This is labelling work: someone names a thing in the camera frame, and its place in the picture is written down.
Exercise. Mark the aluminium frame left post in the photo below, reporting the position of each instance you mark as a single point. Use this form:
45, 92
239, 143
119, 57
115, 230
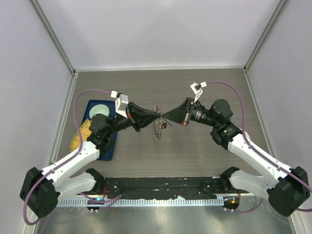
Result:
51, 33

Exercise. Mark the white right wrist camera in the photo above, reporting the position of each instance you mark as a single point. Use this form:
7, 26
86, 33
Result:
197, 89

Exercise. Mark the teal patterned bowl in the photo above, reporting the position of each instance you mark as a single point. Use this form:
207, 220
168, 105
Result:
99, 109

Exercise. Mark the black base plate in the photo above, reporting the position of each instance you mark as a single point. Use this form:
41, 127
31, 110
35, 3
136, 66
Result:
164, 188

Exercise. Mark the aluminium frame post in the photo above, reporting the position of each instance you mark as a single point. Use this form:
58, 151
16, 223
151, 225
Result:
51, 33
265, 33

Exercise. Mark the white slotted cable duct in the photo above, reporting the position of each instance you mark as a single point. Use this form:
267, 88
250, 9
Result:
84, 202

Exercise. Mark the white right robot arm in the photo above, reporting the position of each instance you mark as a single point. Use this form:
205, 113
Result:
285, 188

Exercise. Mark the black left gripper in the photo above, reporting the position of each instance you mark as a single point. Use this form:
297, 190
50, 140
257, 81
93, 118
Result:
139, 117

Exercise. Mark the aluminium frame right post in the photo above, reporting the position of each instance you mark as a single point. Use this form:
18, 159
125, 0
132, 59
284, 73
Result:
265, 33

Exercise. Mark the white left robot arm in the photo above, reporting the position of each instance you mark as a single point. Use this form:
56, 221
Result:
43, 189

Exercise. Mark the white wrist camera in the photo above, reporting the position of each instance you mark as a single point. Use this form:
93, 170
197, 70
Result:
197, 89
121, 103

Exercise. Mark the yellow bamboo dish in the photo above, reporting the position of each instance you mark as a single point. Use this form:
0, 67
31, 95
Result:
84, 131

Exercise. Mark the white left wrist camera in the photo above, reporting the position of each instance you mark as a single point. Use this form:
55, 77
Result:
121, 103

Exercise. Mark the blue plastic tray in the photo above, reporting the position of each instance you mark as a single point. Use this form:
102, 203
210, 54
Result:
111, 104

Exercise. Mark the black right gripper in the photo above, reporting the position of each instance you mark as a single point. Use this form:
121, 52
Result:
180, 115

